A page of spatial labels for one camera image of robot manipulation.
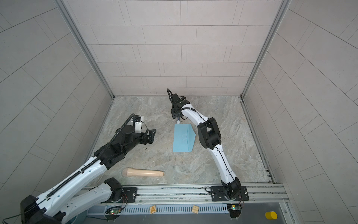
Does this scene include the teal paper envelope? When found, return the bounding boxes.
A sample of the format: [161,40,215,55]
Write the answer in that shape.
[173,124,196,152]

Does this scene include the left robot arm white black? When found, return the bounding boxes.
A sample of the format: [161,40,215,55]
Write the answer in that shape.
[19,114,156,224]

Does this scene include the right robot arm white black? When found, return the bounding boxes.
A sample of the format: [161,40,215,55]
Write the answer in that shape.
[167,89,242,201]

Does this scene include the wooden letter A block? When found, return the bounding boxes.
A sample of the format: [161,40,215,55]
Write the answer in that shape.
[150,205,157,214]

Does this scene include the beige plastic toy microphone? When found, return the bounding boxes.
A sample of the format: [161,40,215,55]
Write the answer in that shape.
[122,168,164,177]

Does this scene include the plain wooden block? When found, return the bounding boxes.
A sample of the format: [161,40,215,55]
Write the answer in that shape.
[192,205,200,214]

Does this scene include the yellow cylinder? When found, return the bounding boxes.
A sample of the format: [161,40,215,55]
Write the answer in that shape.
[265,211,278,220]

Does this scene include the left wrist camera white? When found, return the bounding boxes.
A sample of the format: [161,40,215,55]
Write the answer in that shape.
[133,115,142,133]

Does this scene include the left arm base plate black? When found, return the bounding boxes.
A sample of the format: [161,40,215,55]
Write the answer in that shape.
[110,187,138,203]

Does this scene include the left circuit board with wires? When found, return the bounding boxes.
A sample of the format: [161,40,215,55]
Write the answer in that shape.
[105,206,122,216]

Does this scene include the circuit board with wires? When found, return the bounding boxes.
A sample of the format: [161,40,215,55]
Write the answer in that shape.
[227,204,242,218]
[105,206,122,216]

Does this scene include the grey slotted cable duct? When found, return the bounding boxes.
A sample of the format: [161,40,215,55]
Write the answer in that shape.
[87,204,228,217]

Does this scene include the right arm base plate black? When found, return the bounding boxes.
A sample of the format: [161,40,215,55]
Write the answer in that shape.
[205,186,249,202]

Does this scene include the right circuit board with wires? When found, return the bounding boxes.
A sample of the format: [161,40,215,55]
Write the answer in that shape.
[227,204,242,218]

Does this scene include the aluminium mounting rail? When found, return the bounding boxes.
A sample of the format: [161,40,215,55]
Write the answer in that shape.
[54,182,291,207]

